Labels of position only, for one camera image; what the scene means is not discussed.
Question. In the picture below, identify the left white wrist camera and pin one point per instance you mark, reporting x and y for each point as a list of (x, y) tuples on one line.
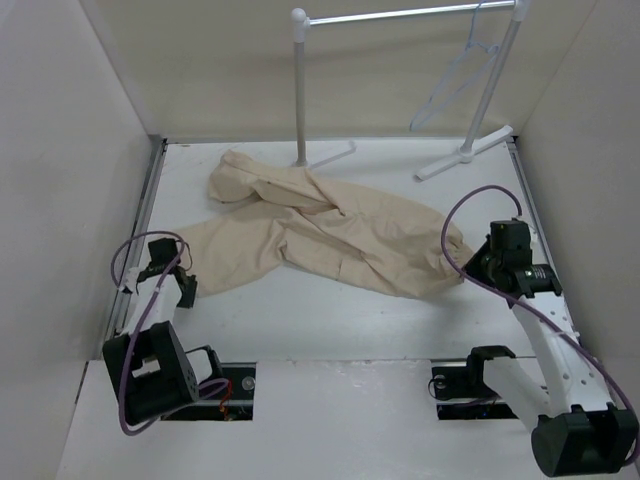
[(129, 283)]

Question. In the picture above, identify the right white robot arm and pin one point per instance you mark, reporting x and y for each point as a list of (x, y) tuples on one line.
[(575, 427)]

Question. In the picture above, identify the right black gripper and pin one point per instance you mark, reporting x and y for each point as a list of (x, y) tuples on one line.
[(471, 268)]

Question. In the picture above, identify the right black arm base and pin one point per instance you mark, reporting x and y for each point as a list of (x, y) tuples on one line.
[(458, 399)]

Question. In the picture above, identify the beige trousers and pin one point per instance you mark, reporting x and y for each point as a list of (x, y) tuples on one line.
[(350, 233)]

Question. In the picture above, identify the light blue wire hanger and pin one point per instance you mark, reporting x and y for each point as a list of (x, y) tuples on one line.
[(451, 86)]

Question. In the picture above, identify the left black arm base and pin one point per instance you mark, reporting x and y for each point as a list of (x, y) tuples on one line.
[(234, 403)]

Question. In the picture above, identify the white clothes rack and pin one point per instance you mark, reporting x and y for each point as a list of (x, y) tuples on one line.
[(473, 144)]

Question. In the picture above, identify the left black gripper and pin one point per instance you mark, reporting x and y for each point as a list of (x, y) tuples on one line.
[(187, 300)]

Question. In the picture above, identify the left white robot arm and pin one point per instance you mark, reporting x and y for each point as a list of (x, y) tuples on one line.
[(151, 373)]

